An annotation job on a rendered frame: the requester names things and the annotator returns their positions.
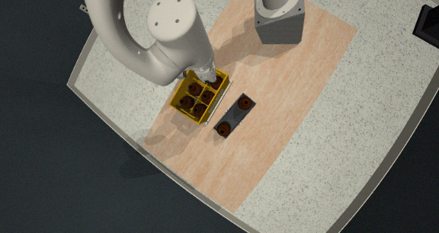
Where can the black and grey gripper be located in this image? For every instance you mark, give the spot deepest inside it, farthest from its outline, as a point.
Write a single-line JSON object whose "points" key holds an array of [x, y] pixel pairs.
{"points": [[209, 75]]}

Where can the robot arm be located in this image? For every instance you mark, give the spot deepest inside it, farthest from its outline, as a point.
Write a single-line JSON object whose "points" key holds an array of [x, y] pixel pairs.
{"points": [[181, 42]]}

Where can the yellow bottle crate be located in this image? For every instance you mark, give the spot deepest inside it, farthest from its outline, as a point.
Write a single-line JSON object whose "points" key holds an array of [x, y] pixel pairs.
{"points": [[183, 88]]}

